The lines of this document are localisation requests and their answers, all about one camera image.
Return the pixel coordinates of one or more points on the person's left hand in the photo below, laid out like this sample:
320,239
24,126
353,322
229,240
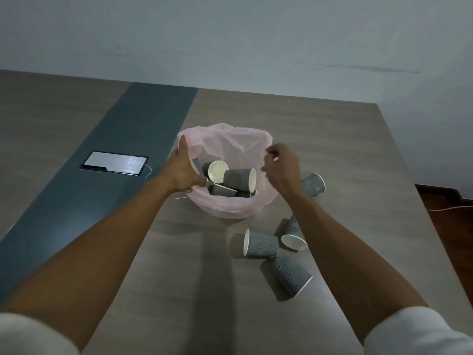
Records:
181,171

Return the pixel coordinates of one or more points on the person's right hand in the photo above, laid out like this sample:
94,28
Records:
286,170

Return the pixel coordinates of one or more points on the pile of grey paper cups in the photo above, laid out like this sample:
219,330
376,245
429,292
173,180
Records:
236,177

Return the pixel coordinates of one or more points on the pink plastic bag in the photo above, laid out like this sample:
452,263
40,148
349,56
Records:
229,140

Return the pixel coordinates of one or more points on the person's left forearm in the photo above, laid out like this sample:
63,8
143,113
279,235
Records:
92,262

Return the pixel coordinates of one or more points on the person's right forearm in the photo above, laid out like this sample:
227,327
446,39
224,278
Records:
351,262

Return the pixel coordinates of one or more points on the wooden table with grey strip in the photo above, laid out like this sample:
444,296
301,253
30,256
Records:
314,129

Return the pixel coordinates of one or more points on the smartphone on table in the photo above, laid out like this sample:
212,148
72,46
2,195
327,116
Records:
114,163

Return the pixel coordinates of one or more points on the white right sleeve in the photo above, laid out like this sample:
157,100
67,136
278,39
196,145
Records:
414,332

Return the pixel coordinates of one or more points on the white sleeve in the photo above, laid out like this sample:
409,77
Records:
414,332
33,336

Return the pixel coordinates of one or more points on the white left sleeve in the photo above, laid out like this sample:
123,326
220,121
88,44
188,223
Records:
33,336

